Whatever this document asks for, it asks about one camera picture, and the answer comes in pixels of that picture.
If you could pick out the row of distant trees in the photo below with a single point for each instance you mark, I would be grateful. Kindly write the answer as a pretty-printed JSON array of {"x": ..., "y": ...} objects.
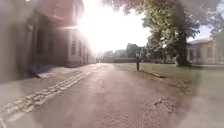
[{"x": 130, "y": 51}]

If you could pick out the low white building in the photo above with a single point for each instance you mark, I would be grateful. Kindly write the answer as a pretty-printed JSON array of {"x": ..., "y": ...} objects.
[{"x": 204, "y": 51}]

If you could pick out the grass lawn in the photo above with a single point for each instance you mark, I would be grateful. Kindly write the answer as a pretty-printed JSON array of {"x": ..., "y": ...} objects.
[{"x": 176, "y": 72}]

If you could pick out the pale cobblestone strip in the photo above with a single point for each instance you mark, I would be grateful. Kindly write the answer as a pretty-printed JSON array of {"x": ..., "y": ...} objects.
[{"x": 40, "y": 96}]

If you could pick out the tan brick building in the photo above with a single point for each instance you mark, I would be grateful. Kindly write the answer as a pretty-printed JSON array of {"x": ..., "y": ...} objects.
[{"x": 70, "y": 50}]

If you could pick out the large leafy tree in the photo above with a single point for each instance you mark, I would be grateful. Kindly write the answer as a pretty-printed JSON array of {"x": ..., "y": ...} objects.
[{"x": 182, "y": 50}]

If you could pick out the grey pavement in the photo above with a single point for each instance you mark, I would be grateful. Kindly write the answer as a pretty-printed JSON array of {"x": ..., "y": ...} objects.
[{"x": 20, "y": 87}]

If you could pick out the brown paved path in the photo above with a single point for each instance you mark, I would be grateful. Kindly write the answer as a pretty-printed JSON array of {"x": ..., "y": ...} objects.
[{"x": 110, "y": 100}]

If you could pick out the dark post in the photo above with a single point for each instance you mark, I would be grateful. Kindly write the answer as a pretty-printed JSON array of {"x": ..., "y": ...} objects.
[{"x": 137, "y": 64}]

